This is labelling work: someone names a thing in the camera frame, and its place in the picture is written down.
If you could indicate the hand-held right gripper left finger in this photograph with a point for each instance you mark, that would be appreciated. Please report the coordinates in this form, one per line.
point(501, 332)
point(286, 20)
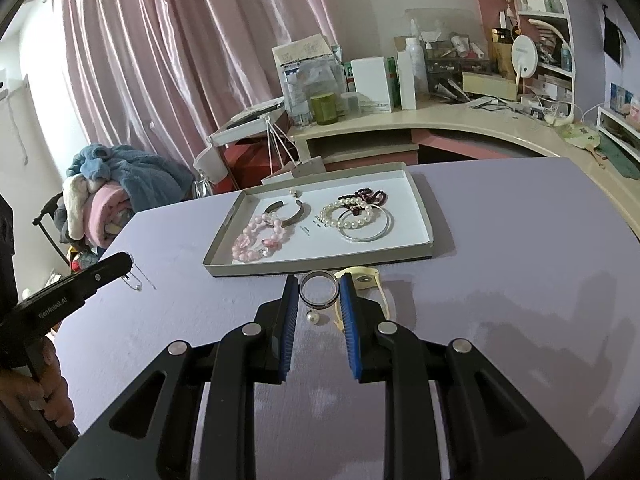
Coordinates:
point(290, 330)

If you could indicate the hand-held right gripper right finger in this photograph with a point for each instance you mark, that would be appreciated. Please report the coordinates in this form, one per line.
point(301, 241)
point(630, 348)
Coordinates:
point(350, 330)

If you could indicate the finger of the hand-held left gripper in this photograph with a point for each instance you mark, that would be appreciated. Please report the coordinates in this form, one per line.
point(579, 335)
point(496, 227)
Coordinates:
point(107, 270)

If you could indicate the white pearl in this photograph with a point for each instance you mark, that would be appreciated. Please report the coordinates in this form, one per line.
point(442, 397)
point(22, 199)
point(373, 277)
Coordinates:
point(312, 318)

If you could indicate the grey cardboard tray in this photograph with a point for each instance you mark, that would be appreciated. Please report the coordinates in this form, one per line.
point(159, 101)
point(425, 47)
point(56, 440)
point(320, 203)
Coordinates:
point(320, 249)

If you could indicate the thin silver bangle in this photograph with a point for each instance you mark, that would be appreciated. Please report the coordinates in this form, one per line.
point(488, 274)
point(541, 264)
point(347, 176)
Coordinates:
point(360, 238)

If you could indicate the small pearl stud earring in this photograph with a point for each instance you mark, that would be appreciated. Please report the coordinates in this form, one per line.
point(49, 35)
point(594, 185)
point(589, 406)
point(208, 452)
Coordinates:
point(296, 192)

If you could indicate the person's left hand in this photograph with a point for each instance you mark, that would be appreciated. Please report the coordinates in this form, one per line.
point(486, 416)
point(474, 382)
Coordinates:
point(35, 395)

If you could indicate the person's dark clothing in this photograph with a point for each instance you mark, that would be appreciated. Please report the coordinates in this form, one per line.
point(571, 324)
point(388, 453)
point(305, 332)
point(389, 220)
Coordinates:
point(6, 250)

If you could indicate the black chair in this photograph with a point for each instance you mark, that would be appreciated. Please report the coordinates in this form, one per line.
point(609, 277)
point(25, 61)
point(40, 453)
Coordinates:
point(45, 215)

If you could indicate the pile of blankets and clothes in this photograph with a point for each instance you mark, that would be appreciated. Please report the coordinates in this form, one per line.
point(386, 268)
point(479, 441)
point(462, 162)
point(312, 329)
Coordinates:
point(125, 180)

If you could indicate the lavender tablecloth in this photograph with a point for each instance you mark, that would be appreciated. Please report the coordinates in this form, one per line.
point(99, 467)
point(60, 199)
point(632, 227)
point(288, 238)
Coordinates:
point(500, 260)

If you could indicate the white paper bag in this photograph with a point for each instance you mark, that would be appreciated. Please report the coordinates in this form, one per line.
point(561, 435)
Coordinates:
point(235, 140)

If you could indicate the white air conditioner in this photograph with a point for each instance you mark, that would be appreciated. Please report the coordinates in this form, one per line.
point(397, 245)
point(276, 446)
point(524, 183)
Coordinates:
point(6, 85)

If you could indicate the pink curtain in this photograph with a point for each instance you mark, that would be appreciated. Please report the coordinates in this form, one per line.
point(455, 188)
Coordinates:
point(175, 60)

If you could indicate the green glass jar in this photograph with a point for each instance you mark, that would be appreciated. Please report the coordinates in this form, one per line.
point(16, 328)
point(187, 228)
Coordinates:
point(322, 109)

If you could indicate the beige corner desk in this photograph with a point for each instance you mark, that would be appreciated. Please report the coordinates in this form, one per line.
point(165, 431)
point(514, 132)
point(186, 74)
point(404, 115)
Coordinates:
point(450, 120)

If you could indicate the white carton box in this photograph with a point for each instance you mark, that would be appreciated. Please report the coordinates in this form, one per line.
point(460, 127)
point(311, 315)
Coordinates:
point(371, 85)

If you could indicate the clear bag of papers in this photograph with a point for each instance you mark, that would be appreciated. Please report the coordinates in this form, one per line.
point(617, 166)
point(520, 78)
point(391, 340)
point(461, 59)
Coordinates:
point(305, 80)

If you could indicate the white pump bottle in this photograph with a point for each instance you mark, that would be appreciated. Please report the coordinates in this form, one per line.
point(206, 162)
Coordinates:
point(415, 60)

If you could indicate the beige flat box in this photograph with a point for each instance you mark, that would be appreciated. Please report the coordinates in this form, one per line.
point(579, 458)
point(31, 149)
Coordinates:
point(487, 85)

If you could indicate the clear acrylic organizer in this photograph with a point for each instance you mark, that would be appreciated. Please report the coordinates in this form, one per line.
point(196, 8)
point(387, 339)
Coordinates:
point(450, 55)

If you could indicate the green hand fan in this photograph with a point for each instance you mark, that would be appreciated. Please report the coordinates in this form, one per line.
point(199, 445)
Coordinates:
point(580, 135)

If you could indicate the green cloth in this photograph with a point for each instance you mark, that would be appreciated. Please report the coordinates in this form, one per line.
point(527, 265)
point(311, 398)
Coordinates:
point(620, 157)

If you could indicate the round white mirror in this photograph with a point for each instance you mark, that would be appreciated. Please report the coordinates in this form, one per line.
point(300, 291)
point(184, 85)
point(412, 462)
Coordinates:
point(524, 57)

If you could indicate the white desktop organizer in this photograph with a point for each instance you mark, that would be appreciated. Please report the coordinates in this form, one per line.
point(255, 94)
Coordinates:
point(620, 125)

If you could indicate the white desk lamp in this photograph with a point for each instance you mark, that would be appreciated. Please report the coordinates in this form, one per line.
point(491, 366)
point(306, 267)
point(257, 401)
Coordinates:
point(560, 35)

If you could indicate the black hanging cap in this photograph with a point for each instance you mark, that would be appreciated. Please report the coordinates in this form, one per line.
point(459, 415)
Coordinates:
point(612, 35)

